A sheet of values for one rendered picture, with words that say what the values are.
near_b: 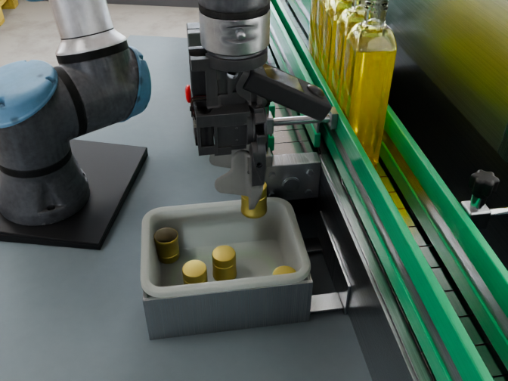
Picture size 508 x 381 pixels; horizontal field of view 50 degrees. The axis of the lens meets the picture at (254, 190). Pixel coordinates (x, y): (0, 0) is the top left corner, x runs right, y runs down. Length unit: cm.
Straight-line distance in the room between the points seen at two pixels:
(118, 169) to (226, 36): 53
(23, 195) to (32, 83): 18
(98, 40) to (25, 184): 25
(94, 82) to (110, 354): 41
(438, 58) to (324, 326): 43
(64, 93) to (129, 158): 24
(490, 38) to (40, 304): 70
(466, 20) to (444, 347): 44
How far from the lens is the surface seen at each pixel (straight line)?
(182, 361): 75
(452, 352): 55
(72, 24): 92
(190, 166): 107
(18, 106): 86
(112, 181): 103
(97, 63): 91
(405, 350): 62
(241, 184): 67
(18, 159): 91
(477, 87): 78
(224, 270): 79
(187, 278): 76
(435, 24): 89
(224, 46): 58
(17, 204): 95
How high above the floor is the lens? 136
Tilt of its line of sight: 37 degrees down
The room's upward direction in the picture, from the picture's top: straight up
